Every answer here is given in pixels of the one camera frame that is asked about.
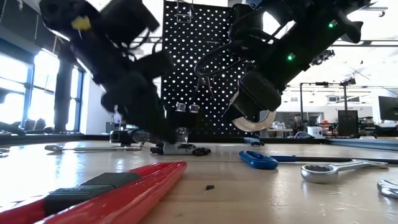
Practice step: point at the white box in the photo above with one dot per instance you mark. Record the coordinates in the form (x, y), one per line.
(317, 132)

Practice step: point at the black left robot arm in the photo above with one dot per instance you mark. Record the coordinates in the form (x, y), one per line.
(59, 12)

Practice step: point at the red utility knife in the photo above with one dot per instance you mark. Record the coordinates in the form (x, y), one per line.
(124, 202)

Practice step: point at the black computer monitor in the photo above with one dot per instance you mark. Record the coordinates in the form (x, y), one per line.
(388, 108)

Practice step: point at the small black chip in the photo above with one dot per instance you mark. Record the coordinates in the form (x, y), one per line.
(210, 187)

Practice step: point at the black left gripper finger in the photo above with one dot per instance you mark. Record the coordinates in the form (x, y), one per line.
(157, 127)

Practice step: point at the black aluminium table frame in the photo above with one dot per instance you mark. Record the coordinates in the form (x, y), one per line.
(87, 137)

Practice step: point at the white tape roll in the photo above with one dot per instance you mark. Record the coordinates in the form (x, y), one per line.
(248, 126)

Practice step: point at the small black pegboard shelf bin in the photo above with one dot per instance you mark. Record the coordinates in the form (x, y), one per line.
(186, 124)

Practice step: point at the dark building column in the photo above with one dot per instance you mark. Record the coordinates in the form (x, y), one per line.
(63, 99)

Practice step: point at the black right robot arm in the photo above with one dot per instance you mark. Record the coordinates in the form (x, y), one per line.
(311, 31)

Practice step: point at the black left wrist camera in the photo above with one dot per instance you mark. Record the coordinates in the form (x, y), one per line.
(130, 21)

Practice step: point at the black metal stand frame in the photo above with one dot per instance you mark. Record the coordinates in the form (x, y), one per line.
(301, 109)

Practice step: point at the small black perforated panel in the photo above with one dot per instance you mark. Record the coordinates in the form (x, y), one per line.
(348, 123)

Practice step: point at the blue board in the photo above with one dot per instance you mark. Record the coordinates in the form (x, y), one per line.
(367, 143)

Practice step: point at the black ceiling spotlight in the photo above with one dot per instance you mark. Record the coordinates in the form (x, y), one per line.
(325, 56)

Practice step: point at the black perforated pegboard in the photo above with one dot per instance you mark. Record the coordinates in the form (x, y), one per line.
(186, 62)

